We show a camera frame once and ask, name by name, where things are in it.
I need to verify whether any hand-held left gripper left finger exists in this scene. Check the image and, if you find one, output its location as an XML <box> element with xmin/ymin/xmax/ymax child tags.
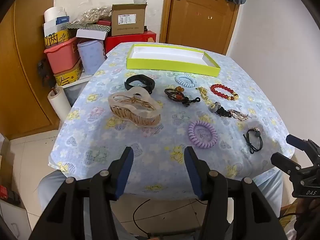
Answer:
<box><xmin>30</xmin><ymin>146</ymin><xmax>134</xmax><ymax>240</ymax></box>

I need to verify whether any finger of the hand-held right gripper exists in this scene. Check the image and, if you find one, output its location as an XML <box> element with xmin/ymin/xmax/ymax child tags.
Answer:
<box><xmin>271</xmin><ymin>152</ymin><xmax>302</xmax><ymax>177</ymax></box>
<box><xmin>286</xmin><ymin>134</ymin><xmax>320</xmax><ymax>166</ymax></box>

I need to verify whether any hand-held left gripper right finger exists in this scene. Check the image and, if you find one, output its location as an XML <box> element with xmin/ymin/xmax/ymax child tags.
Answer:
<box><xmin>184</xmin><ymin>146</ymin><xmax>292</xmax><ymax>240</ymax></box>

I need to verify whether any black elastic hair tie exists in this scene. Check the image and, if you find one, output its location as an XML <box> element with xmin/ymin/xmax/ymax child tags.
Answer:
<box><xmin>243</xmin><ymin>127</ymin><xmax>264</xmax><ymax>154</ymax></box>

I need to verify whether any beige large hair claw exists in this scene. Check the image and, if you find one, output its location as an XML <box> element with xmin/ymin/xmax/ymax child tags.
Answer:
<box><xmin>107</xmin><ymin>87</ymin><xmax>163</xmax><ymax>128</ymax></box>

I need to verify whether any brown beaded hair tie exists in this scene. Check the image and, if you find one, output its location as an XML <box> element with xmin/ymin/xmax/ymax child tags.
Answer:
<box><xmin>164</xmin><ymin>86</ymin><xmax>201</xmax><ymax>107</ymax></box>

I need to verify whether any red bead bracelet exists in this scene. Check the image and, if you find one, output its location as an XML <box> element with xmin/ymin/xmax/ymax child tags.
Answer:
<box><xmin>209</xmin><ymin>83</ymin><xmax>239</xmax><ymax>102</ymax></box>

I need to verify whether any black wrist band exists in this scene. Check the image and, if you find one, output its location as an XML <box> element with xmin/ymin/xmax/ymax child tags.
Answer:
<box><xmin>124</xmin><ymin>74</ymin><xmax>157</xmax><ymax>95</ymax></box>

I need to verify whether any blue spiral hair tie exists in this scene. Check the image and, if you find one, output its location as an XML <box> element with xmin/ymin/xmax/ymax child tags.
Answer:
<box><xmin>174</xmin><ymin>73</ymin><xmax>196</xmax><ymax>88</ymax></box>

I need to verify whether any lime green shallow box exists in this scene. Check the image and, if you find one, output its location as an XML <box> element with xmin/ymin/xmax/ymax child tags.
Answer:
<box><xmin>126</xmin><ymin>43</ymin><xmax>221</xmax><ymax>77</ymax></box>

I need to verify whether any person's right hand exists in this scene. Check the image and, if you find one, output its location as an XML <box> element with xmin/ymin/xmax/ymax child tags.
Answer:
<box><xmin>295</xmin><ymin>199</ymin><xmax>320</xmax><ymax>233</ymax></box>

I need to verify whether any person's right leg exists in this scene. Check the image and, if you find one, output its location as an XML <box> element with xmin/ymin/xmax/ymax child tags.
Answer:
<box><xmin>252</xmin><ymin>169</ymin><xmax>284</xmax><ymax>219</ymax></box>

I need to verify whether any person's leg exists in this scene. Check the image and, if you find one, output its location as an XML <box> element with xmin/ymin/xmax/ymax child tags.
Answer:
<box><xmin>252</xmin><ymin>169</ymin><xmax>284</xmax><ymax>219</ymax></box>
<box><xmin>37</xmin><ymin>171</ymin><xmax>80</xmax><ymax>233</ymax></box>

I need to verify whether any blue floral tablecloth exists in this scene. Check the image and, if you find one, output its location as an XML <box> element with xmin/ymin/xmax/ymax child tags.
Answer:
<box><xmin>47</xmin><ymin>41</ymin><xmax>295</xmax><ymax>202</ymax></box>

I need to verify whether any yellow patterned cloth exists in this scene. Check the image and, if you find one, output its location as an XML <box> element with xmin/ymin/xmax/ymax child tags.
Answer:
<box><xmin>279</xmin><ymin>204</ymin><xmax>300</xmax><ymax>240</ymax></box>

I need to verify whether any person's left leg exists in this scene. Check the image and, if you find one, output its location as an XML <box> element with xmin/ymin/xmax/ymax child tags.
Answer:
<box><xmin>37</xmin><ymin>171</ymin><xmax>80</xmax><ymax>233</ymax></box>

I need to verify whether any narrow white paper roll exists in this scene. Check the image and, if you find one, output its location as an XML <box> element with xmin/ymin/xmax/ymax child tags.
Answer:
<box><xmin>48</xmin><ymin>86</ymin><xmax>72</xmax><ymax>123</ymax></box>

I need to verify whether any white plastic storage container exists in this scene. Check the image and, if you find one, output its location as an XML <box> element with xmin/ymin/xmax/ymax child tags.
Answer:
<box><xmin>61</xmin><ymin>74</ymin><xmax>97</xmax><ymax>107</ymax></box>

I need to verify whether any large yellow tin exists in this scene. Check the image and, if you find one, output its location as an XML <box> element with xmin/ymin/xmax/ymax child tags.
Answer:
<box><xmin>53</xmin><ymin>59</ymin><xmax>83</xmax><ymax>87</ymax></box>

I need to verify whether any red tool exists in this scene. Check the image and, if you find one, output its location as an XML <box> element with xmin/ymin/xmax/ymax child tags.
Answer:
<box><xmin>0</xmin><ymin>185</ymin><xmax>20</xmax><ymax>205</ymax></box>

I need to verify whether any lavender plastic bin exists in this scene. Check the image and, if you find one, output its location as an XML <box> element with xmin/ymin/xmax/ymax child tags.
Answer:
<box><xmin>77</xmin><ymin>39</ymin><xmax>107</xmax><ymax>75</ymax></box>

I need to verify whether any dark brown hanging ornament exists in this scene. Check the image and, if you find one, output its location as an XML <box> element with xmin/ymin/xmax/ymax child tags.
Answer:
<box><xmin>37</xmin><ymin>59</ymin><xmax>56</xmax><ymax>88</ymax></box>

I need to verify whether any pink plastic basket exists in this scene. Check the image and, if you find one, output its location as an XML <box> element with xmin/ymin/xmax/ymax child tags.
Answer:
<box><xmin>44</xmin><ymin>37</ymin><xmax>81</xmax><ymax>75</ymax></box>

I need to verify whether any red gift box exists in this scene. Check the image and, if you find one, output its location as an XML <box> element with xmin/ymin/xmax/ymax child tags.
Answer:
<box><xmin>104</xmin><ymin>30</ymin><xmax>157</xmax><ymax>54</ymax></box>

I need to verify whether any white flat box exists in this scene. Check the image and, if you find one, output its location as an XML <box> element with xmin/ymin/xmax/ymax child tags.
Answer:
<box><xmin>76</xmin><ymin>29</ymin><xmax>107</xmax><ymax>41</ymax></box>

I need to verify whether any wooden wardrobe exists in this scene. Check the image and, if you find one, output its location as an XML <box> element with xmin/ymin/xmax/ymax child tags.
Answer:
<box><xmin>0</xmin><ymin>0</ymin><xmax>60</xmax><ymax>140</ymax></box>

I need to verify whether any brown cardboard box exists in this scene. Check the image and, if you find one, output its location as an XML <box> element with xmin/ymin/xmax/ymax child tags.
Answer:
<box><xmin>111</xmin><ymin>3</ymin><xmax>147</xmax><ymax>36</ymax></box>

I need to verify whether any brown wooden door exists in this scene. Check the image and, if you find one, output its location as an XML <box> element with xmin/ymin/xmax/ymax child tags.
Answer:
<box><xmin>160</xmin><ymin>0</ymin><xmax>240</xmax><ymax>55</ymax></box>

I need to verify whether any small yellow tin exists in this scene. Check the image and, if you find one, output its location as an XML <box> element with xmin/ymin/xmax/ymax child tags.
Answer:
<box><xmin>44</xmin><ymin>29</ymin><xmax>70</xmax><ymax>48</ymax></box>

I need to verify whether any green striped box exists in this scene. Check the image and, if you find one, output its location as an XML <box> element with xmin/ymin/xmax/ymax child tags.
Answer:
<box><xmin>67</xmin><ymin>23</ymin><xmax>110</xmax><ymax>32</ymax></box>

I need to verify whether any gold beaded bag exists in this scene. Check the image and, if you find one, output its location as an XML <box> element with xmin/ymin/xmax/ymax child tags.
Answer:
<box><xmin>75</xmin><ymin>6</ymin><xmax>112</xmax><ymax>24</ymax></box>

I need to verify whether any white and blue carton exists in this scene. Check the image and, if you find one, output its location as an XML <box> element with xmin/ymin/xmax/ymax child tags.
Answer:
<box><xmin>43</xmin><ymin>16</ymin><xmax>70</xmax><ymax>38</ymax></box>

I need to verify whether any wide white paper roll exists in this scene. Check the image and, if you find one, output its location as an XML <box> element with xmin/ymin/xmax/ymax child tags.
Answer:
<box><xmin>44</xmin><ymin>6</ymin><xmax>68</xmax><ymax>24</ymax></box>

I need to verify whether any purple spiral hair tie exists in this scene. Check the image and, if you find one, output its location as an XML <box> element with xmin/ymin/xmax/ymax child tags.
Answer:
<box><xmin>188</xmin><ymin>120</ymin><xmax>218</xmax><ymax>148</ymax></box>

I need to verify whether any gold chain bracelet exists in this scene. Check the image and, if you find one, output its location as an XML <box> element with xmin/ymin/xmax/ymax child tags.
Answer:
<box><xmin>196</xmin><ymin>87</ymin><xmax>213</xmax><ymax>105</ymax></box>

